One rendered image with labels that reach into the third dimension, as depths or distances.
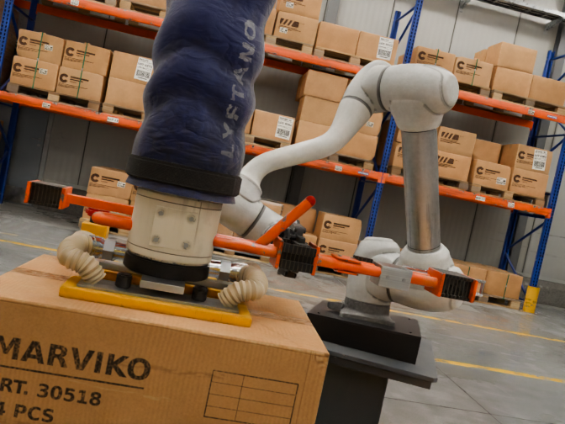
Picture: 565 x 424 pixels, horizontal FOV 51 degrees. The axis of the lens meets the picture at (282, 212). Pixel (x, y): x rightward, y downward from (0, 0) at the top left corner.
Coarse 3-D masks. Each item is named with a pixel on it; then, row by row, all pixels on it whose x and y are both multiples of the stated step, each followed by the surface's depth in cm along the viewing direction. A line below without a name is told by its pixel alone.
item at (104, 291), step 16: (64, 288) 101; (80, 288) 102; (96, 288) 103; (112, 288) 105; (128, 288) 107; (144, 288) 110; (112, 304) 102; (128, 304) 103; (144, 304) 103; (160, 304) 104; (176, 304) 105; (192, 304) 106; (208, 304) 108; (208, 320) 105; (224, 320) 105; (240, 320) 106
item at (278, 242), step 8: (280, 240) 117; (288, 240) 125; (280, 248) 117; (288, 248) 116; (296, 248) 116; (304, 248) 116; (312, 248) 117; (280, 256) 117; (288, 256) 117; (296, 256) 117; (304, 256) 117; (312, 256) 117; (272, 264) 119; (280, 264) 116; (288, 264) 116; (296, 264) 116; (304, 264) 117; (312, 264) 118; (304, 272) 117; (312, 272) 118
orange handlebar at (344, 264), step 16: (96, 208) 139; (112, 208) 139; (128, 208) 140; (112, 224) 112; (128, 224) 113; (224, 240) 116; (240, 240) 121; (272, 256) 118; (320, 256) 120; (336, 256) 122; (352, 272) 121; (368, 272) 121; (416, 272) 128
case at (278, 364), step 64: (0, 320) 94; (64, 320) 95; (128, 320) 97; (192, 320) 104; (256, 320) 113; (0, 384) 95; (64, 384) 96; (128, 384) 97; (192, 384) 99; (256, 384) 100; (320, 384) 101
